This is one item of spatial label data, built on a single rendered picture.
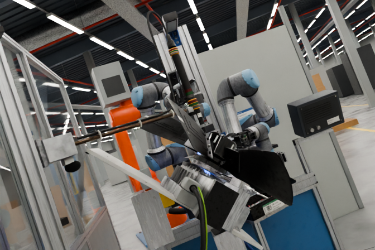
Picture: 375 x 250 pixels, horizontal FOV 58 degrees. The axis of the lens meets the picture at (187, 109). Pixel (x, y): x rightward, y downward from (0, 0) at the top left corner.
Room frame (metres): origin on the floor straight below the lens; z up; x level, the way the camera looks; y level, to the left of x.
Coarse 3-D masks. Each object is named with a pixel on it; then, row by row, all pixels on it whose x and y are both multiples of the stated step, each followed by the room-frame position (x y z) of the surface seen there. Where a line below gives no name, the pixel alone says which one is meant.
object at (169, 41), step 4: (168, 36) 1.45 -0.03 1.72; (168, 40) 1.45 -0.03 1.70; (172, 40) 1.45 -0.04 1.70; (168, 44) 1.44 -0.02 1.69; (172, 44) 1.44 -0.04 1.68; (168, 48) 1.45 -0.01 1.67; (196, 112) 1.44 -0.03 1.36; (200, 112) 1.45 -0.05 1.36; (200, 116) 1.44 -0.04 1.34; (200, 120) 1.44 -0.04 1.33; (200, 124) 1.44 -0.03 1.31; (204, 128) 1.45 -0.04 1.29; (204, 132) 1.45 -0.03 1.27
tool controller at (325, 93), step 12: (312, 96) 1.91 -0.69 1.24; (324, 96) 1.85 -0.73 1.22; (336, 96) 1.86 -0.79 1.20; (288, 108) 1.92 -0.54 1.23; (300, 108) 1.83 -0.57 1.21; (312, 108) 1.84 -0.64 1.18; (324, 108) 1.86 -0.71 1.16; (336, 108) 1.88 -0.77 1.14; (300, 120) 1.84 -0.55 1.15; (312, 120) 1.86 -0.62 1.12; (324, 120) 1.87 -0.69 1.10; (336, 120) 1.89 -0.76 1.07; (300, 132) 1.89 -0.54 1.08; (312, 132) 1.87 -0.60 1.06
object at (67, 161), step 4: (72, 156) 1.04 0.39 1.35; (64, 160) 1.02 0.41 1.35; (68, 160) 1.03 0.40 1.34; (72, 160) 1.04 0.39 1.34; (64, 164) 1.03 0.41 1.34; (68, 164) 1.03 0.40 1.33; (72, 164) 1.03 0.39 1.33; (76, 164) 1.04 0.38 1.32; (80, 164) 1.06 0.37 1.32; (68, 168) 1.03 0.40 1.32; (72, 168) 1.03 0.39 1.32; (76, 168) 1.04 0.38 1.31
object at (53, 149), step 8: (56, 136) 1.00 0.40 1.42; (64, 136) 1.02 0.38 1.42; (72, 136) 1.03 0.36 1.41; (40, 144) 0.98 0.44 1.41; (48, 144) 0.98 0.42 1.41; (56, 144) 1.00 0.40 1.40; (64, 144) 1.01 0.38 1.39; (72, 144) 1.03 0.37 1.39; (40, 152) 0.97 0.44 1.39; (48, 152) 0.98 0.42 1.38; (56, 152) 0.99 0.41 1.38; (64, 152) 1.01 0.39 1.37; (72, 152) 1.02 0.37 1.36; (48, 160) 0.98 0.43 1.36; (56, 160) 0.99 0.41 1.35
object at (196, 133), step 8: (176, 104) 1.16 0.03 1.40; (176, 112) 1.08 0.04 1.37; (184, 112) 1.18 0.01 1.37; (184, 120) 1.11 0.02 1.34; (192, 120) 1.21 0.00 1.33; (184, 128) 1.04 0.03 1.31; (192, 128) 1.14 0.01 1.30; (200, 128) 1.25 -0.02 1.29; (192, 136) 1.10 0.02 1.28; (200, 136) 1.20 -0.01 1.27; (192, 144) 1.03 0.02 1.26; (200, 144) 1.17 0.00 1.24; (200, 152) 1.14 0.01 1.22
